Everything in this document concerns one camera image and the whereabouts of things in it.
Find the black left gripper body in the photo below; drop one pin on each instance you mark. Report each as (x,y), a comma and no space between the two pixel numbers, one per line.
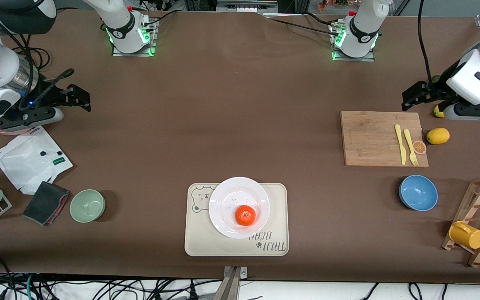
(431,92)

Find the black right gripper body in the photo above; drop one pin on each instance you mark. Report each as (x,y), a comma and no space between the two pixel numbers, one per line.
(52,96)

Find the white round plate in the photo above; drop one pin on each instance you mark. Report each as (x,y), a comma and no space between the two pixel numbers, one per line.
(231,196)

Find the orange fruit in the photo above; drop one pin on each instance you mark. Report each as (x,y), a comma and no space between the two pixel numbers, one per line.
(245,215)

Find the green lime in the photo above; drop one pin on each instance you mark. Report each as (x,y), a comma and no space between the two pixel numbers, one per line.
(435,79)

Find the yellow lemon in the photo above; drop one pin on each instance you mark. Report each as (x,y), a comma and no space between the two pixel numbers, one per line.
(438,136)
(438,111)

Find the yellow plastic knife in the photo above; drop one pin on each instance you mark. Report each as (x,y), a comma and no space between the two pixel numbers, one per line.
(401,143)

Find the yellow plastic fork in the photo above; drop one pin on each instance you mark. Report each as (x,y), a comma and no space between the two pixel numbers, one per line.
(411,146)

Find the orange slice toy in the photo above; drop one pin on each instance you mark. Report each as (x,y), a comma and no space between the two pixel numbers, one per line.
(420,147)

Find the wooden cutting board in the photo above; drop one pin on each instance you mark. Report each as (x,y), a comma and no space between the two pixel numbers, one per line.
(369,137)

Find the white plastic bag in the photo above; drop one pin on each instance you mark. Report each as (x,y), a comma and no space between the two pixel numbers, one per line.
(27,162)

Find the blue bowl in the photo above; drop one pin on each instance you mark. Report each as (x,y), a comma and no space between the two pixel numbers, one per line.
(418,192)

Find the pale green bowl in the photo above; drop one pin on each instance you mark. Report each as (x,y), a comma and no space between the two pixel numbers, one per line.
(87,206)

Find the folded grey cloth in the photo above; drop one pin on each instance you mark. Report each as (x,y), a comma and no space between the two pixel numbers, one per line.
(44,204)

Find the yellow mug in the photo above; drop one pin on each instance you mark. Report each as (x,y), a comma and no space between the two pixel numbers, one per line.
(467,235)

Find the cream tray with bear print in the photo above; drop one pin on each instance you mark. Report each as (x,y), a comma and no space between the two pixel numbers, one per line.
(198,237)

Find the metal table clamp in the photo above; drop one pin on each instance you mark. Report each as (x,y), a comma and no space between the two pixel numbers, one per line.
(231,283)

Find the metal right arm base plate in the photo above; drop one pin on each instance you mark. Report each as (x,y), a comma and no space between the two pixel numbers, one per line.
(133,52)

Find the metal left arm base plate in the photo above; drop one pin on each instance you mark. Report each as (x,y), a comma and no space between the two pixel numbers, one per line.
(350,58)

